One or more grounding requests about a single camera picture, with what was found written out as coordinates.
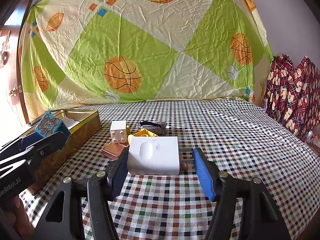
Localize teal bear toy block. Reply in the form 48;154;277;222
35;112;71;139

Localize brown card box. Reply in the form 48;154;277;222
101;142;129;160

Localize white toy block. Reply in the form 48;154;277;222
110;120;127;144

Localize white charger box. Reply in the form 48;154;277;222
127;137;180;176

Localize yellow large toy block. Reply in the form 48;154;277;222
127;128;158;145

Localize brown harmonica case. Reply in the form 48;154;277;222
179;147;194;174

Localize person's left hand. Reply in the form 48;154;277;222
1;196;34;239

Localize brown wooden door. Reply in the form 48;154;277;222
1;0;33;126

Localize gold metal tin box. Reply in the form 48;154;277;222
28;109;101;196

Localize brass door knob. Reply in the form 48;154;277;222
9;87;19;97

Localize checkered tablecloth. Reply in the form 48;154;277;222
21;100;319;239

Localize basketball pattern hanging sheet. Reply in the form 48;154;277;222
20;0;272;119

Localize red bear pattern cloth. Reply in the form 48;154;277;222
264;54;319;141

